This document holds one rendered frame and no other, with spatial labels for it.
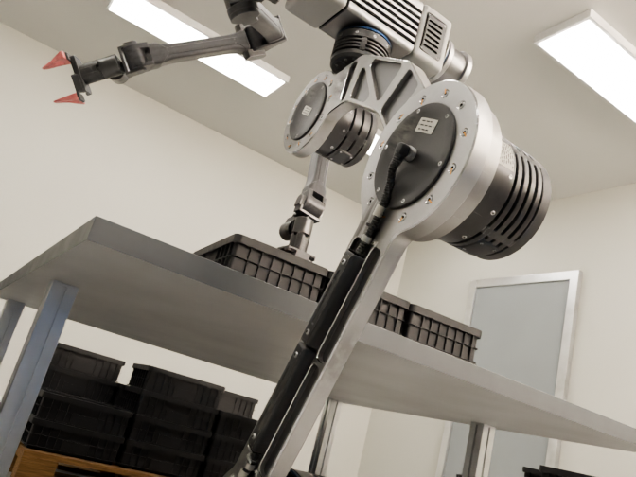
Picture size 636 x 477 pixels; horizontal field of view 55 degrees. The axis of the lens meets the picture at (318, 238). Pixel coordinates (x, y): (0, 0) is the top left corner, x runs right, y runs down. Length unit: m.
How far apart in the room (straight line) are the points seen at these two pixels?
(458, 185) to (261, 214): 4.89
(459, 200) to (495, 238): 0.13
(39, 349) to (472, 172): 1.07
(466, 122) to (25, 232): 4.41
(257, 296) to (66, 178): 4.17
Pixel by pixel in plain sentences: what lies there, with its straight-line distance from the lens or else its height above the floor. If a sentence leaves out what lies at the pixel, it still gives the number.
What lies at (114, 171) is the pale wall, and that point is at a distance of 5.24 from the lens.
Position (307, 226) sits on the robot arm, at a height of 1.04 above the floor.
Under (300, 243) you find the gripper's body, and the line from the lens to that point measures 1.80.
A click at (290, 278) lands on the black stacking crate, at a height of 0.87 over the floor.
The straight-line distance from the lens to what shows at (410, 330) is 1.92.
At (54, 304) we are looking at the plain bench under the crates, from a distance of 1.53.
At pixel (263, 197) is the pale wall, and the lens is 5.68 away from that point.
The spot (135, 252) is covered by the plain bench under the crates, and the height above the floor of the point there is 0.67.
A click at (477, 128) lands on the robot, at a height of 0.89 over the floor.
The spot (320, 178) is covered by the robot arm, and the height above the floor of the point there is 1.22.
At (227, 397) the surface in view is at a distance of 3.58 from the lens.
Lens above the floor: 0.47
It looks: 17 degrees up
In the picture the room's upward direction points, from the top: 15 degrees clockwise
